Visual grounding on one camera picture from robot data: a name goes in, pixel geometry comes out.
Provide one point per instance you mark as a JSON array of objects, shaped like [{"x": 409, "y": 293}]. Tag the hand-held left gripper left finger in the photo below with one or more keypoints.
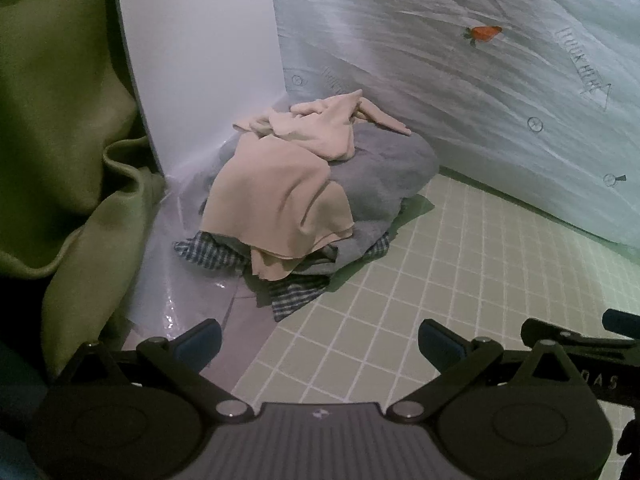
[{"x": 201, "y": 344}]

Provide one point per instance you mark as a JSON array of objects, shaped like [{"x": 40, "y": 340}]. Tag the clear plastic sheet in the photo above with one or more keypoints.
[{"x": 180, "y": 270}]

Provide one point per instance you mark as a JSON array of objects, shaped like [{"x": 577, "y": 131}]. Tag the blue plaid shirt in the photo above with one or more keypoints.
[{"x": 295, "y": 296}]

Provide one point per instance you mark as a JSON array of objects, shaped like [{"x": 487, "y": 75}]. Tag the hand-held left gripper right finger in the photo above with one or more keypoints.
[{"x": 436, "y": 341}]

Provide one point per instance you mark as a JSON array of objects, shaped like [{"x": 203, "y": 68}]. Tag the green cloth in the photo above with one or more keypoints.
[{"x": 55, "y": 135}]

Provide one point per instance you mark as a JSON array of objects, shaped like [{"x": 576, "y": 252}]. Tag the beige garment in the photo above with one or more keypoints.
[{"x": 280, "y": 195}]

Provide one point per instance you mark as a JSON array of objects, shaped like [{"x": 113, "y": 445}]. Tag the white board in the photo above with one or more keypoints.
[{"x": 200, "y": 60}]

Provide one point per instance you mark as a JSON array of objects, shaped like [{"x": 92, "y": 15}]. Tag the carrot printed pale sheet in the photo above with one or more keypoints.
[{"x": 450, "y": 85}]

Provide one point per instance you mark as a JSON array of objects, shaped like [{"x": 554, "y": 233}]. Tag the grey garment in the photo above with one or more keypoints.
[{"x": 385, "y": 170}]

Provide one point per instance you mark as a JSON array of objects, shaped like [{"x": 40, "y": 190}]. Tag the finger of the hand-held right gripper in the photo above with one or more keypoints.
[
  {"x": 560, "y": 332},
  {"x": 622, "y": 319}
]

